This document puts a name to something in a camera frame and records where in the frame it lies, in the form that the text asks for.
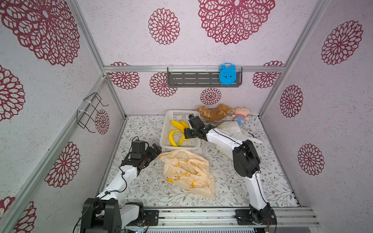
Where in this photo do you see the orange-yellow banana bunch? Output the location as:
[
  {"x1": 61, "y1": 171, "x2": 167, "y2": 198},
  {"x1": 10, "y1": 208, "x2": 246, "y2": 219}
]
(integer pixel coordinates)
[{"x1": 168, "y1": 120, "x2": 189, "y2": 147}]

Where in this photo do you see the beige plastic bag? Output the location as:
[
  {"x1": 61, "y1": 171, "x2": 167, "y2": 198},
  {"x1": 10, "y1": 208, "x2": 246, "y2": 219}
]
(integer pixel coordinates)
[{"x1": 158, "y1": 150, "x2": 215, "y2": 198}]

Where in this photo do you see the white plastic bag lemon print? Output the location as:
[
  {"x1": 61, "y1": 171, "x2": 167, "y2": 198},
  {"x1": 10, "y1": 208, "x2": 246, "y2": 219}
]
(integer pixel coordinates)
[{"x1": 217, "y1": 121, "x2": 263, "y2": 144}]

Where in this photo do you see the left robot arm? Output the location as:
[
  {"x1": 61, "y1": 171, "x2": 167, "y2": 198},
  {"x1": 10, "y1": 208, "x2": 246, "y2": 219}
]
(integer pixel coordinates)
[{"x1": 78, "y1": 137, "x2": 162, "y2": 233}]

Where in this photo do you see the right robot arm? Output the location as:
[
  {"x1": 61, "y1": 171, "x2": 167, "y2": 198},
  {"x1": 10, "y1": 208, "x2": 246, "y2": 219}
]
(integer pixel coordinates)
[{"x1": 184, "y1": 114, "x2": 277, "y2": 225}]

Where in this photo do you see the brown teddy bear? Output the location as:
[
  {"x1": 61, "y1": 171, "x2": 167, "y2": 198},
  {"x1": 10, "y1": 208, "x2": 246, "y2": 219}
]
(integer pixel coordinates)
[{"x1": 195, "y1": 103, "x2": 234, "y2": 122}]

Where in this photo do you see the white perforated plastic basket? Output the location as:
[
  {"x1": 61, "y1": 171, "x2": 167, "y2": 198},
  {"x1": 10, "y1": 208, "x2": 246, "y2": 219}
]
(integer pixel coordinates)
[{"x1": 160, "y1": 110, "x2": 201, "y2": 150}]

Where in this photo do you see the pink doll blue outfit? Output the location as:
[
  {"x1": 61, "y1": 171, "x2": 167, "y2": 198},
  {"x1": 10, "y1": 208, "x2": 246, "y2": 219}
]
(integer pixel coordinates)
[{"x1": 232, "y1": 107, "x2": 251, "y2": 127}]

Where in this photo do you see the blue alarm clock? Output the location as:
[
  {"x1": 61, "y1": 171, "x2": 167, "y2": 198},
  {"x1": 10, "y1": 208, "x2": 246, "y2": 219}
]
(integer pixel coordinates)
[{"x1": 219, "y1": 63, "x2": 237, "y2": 85}]

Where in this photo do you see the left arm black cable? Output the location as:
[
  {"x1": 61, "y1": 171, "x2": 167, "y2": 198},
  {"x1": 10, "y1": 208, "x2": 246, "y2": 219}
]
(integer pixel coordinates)
[{"x1": 72, "y1": 136, "x2": 149, "y2": 233}]

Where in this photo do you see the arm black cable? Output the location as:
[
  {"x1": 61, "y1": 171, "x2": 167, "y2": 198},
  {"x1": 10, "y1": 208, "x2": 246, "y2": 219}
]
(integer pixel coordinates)
[
  {"x1": 212, "y1": 129, "x2": 277, "y2": 233},
  {"x1": 72, "y1": 136, "x2": 149, "y2": 233}
]

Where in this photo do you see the grey wall shelf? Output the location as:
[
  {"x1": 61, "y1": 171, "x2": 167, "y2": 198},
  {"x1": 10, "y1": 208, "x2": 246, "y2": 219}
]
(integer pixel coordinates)
[{"x1": 167, "y1": 68, "x2": 243, "y2": 88}]

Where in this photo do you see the black wire wall rack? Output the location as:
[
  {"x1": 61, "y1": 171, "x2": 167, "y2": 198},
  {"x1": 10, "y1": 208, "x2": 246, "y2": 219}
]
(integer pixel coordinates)
[{"x1": 76, "y1": 92, "x2": 109, "y2": 134}]

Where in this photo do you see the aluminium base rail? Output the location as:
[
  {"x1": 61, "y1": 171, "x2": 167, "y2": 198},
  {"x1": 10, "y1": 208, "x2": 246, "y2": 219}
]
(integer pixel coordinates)
[{"x1": 75, "y1": 206, "x2": 321, "y2": 233}]

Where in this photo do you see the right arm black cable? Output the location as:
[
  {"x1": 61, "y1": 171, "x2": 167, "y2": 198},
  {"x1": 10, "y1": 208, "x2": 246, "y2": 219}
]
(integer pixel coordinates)
[{"x1": 212, "y1": 129, "x2": 277, "y2": 233}]

